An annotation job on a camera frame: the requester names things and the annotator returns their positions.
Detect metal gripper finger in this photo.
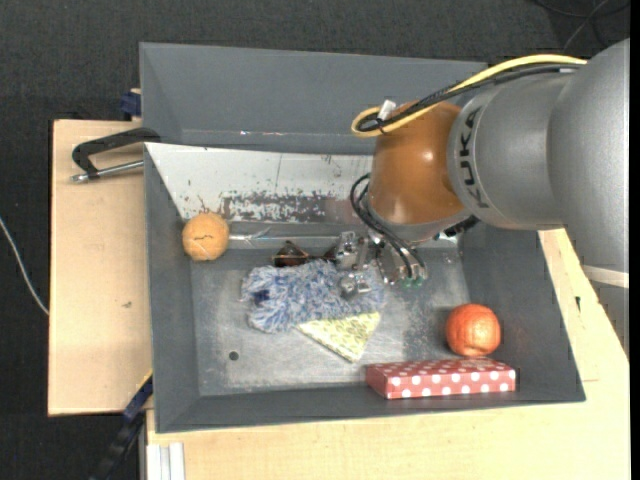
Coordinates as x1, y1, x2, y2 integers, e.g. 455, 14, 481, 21
339, 272, 373, 301
334, 230, 370, 271

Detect yellow patterned sponge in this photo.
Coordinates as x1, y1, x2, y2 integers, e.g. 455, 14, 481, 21
296, 311, 383, 364

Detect blue fluffy cloth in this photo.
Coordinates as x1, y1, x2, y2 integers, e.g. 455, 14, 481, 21
238, 259, 387, 335

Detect dark brown sunglasses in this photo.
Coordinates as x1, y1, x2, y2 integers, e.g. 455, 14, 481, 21
271, 240, 342, 269

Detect grey metal bin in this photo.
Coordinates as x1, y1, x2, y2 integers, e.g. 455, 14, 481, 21
138, 41, 587, 434

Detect orange fruit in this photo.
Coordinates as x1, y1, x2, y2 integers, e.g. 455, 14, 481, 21
444, 303, 502, 358

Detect red white-dotted box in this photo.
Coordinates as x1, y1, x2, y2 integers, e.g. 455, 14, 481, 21
364, 358, 517, 401

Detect tan ball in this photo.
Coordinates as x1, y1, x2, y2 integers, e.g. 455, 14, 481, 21
180, 211, 231, 262

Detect pale cardboard board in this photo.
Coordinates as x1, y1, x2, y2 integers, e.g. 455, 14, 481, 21
47, 118, 154, 417

